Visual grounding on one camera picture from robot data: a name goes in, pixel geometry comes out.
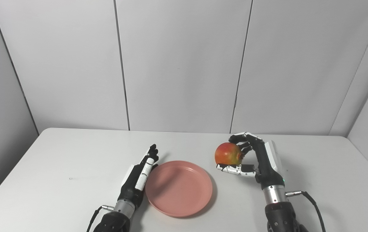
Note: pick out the pink round plate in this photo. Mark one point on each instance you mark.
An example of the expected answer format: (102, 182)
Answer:
(179, 188)

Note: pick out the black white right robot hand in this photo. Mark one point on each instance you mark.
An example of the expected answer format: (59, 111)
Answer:
(266, 167)

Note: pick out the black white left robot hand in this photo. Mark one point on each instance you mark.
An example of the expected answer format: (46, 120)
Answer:
(130, 190)

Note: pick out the red yellow pomegranate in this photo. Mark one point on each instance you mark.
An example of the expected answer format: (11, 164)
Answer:
(227, 154)

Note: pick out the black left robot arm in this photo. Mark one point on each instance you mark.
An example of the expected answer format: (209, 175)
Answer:
(114, 220)

